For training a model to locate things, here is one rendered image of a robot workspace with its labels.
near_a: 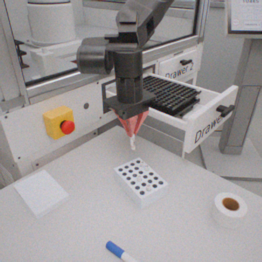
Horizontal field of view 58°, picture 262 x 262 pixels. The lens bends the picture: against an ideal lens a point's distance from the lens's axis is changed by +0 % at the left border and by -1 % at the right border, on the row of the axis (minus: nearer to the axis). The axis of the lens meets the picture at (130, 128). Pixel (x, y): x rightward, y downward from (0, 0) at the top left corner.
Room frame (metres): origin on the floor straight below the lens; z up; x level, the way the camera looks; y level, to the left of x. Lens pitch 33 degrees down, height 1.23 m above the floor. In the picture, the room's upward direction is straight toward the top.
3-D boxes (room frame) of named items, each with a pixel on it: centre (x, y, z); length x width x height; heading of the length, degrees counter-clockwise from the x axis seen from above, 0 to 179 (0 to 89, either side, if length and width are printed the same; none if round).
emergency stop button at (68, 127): (0.56, 0.17, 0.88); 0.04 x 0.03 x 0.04; 138
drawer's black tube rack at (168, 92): (0.75, -0.10, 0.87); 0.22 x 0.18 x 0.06; 48
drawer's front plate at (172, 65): (1.07, -0.22, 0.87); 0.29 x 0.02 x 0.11; 138
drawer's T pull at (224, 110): (0.60, -0.27, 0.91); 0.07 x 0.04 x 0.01; 138
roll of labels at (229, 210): (0.35, -0.22, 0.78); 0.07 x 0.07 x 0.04
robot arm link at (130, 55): (0.47, 0.01, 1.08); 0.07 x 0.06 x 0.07; 78
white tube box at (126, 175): (0.44, -0.02, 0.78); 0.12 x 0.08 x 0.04; 34
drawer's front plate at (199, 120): (0.62, -0.25, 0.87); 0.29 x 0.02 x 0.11; 138
